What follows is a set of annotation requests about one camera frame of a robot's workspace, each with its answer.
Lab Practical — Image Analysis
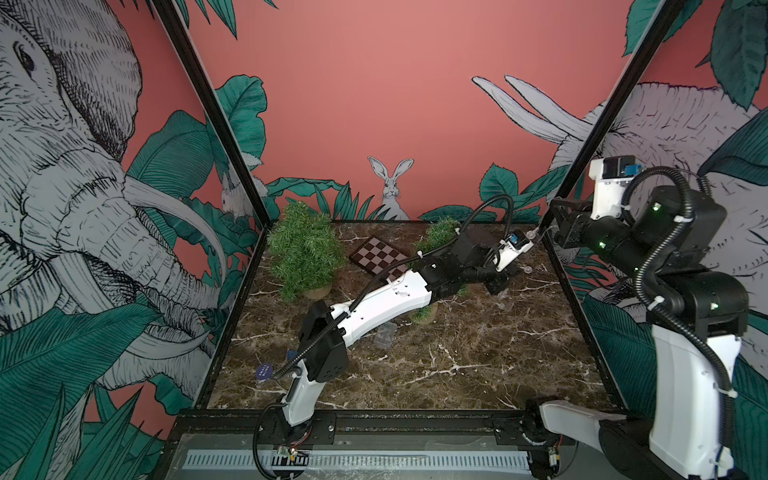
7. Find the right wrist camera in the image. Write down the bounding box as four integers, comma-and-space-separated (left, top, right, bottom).
588, 155, 644, 220

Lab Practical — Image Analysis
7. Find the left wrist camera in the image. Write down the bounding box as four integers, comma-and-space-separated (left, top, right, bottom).
493, 233, 533, 272

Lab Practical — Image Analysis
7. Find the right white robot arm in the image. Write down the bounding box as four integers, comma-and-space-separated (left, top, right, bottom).
532, 185, 748, 479

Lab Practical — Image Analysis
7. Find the clear battery box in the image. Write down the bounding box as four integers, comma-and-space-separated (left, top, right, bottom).
373, 322, 398, 350

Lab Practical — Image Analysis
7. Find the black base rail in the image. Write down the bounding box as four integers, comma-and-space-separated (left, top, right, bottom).
169, 409, 574, 450

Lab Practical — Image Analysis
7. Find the white slotted cable duct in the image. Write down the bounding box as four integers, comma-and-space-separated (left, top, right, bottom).
182, 449, 530, 474

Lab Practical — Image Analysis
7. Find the brown checkered chess board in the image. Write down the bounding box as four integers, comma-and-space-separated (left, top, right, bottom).
348, 236, 407, 276

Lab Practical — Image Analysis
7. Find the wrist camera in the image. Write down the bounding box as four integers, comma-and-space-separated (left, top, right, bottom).
588, 155, 644, 220
493, 233, 533, 272

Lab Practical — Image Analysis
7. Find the dark blue round lid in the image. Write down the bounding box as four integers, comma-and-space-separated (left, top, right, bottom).
254, 363, 274, 382

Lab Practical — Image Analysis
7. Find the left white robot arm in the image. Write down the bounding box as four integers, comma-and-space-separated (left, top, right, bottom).
256, 227, 532, 446

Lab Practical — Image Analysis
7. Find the small christmas tree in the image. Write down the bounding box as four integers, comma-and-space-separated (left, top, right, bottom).
267, 202, 346, 301
410, 217, 460, 325

